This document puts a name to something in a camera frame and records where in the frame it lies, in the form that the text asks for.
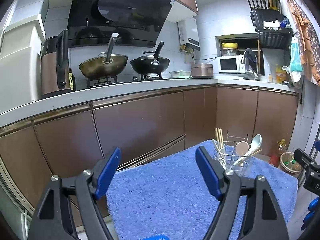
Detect light blue ceramic spoon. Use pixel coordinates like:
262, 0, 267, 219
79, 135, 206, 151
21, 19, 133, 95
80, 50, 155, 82
245, 134, 263, 155

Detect pink ceramic spoon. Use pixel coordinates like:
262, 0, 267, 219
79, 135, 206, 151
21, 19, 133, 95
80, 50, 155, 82
235, 141, 249, 156

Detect white ceramic spoon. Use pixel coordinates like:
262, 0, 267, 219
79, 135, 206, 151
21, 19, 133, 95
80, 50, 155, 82
219, 147, 226, 168

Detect blue white gloved hand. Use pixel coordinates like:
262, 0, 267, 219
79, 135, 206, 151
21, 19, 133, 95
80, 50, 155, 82
300, 139, 320, 231

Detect woven waste basket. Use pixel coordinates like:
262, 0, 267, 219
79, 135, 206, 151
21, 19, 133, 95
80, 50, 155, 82
278, 152, 302, 177

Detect yellow cooking oil bottle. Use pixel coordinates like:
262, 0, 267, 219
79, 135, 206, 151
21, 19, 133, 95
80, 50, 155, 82
268, 138, 287, 167

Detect brown lower cabinets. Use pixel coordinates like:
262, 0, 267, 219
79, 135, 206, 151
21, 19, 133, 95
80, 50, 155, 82
1, 85, 298, 213

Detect blue towel mat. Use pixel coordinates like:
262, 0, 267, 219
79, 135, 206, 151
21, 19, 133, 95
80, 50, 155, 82
106, 139, 299, 240

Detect yellow detergent bottle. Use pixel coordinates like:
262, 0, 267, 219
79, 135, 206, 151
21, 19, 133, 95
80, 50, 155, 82
276, 64, 286, 83

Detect teal hanging cloth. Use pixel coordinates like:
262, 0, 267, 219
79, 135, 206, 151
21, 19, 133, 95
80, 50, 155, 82
290, 37, 303, 72

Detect oil bottle dark glass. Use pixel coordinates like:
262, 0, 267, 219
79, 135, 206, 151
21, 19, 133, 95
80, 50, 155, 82
68, 68, 75, 91

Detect gas stove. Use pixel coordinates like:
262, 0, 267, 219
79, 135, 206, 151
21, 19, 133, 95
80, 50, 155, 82
86, 74, 162, 88

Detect brown thermos kettle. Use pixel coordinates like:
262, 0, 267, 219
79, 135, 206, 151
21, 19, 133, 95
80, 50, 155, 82
41, 29, 71, 99

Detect white microwave oven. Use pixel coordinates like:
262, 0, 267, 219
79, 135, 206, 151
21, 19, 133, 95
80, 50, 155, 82
217, 55, 245, 74

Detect orange floral apron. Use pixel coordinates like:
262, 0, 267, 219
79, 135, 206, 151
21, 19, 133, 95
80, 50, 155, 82
287, 0, 319, 86

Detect brown rice cooker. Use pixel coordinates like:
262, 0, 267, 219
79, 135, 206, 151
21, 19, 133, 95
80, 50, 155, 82
191, 63, 214, 79

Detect black wok with lid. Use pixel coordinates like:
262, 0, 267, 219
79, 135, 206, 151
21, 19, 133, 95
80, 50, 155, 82
130, 41, 170, 75

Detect white water heater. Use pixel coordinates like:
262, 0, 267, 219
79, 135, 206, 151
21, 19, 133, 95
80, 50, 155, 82
178, 17, 200, 51

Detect black range hood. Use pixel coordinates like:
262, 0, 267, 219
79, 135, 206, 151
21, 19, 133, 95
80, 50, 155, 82
67, 0, 174, 48

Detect wire utensil holder clear base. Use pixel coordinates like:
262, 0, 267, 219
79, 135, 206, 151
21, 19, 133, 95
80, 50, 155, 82
214, 133, 253, 176

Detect black wall dish rack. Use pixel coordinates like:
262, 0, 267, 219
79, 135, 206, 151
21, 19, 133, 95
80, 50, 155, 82
247, 0, 293, 49

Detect bronze wok with handle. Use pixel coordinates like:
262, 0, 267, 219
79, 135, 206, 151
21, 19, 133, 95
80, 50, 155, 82
79, 33, 129, 80

